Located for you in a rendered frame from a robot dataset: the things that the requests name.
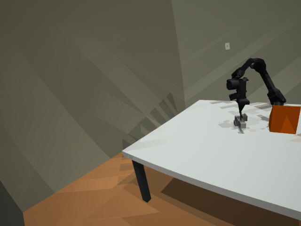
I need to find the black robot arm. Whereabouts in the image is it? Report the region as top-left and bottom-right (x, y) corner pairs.
(226, 58), (286, 106)

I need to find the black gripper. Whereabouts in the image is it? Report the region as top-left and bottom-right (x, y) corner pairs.
(236, 89), (250, 112)

